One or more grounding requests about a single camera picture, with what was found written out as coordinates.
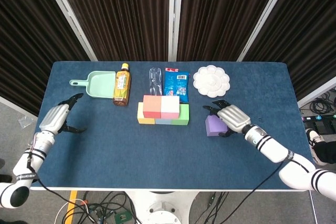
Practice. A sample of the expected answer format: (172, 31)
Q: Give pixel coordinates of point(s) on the clear empty plastic bottle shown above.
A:
(155, 79)

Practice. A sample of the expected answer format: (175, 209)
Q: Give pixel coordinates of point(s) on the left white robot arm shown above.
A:
(23, 166)

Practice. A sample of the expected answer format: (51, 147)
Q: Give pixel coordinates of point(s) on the light blue foam cube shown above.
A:
(162, 121)

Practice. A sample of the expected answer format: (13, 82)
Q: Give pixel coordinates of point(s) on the purple foam cube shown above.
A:
(214, 127)

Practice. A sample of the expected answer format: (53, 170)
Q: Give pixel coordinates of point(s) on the mint green dustpan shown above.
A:
(99, 85)

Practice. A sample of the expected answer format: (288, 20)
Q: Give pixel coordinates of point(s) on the blue snack bag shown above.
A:
(177, 82)

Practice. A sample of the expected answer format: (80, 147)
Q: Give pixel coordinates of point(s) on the clear plastic bag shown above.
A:
(25, 121)

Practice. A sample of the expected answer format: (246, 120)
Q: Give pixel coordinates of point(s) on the yellow foam cube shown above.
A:
(144, 119)

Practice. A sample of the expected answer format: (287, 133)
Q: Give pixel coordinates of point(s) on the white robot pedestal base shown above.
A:
(162, 208)

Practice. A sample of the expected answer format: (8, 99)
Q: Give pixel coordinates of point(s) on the black trouser leg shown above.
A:
(326, 153)

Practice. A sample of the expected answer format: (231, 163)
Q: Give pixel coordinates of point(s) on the green foam cube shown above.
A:
(182, 117)

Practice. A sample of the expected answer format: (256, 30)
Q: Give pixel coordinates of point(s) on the blue felt table cover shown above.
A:
(157, 161)

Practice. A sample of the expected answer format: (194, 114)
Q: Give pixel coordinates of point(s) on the black power strip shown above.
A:
(319, 118)

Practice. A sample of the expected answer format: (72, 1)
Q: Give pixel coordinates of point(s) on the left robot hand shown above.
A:
(53, 119)

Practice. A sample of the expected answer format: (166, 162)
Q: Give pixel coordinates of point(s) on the red foam cube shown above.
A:
(152, 106)

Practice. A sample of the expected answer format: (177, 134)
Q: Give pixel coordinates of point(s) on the white sneaker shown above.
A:
(313, 140)

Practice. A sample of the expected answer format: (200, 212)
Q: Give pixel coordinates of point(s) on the green circuit board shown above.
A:
(122, 217)

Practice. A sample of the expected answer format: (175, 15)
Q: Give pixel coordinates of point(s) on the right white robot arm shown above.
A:
(288, 163)

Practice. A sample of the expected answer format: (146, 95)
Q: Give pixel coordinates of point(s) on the amber tea bottle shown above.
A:
(122, 85)

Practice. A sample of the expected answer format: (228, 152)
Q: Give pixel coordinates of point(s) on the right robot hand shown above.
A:
(233, 117)

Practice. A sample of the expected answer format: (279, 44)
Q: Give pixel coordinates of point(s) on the white flower paint palette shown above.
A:
(211, 81)

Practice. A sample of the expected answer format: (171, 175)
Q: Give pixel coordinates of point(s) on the pink foam cube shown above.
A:
(169, 106)

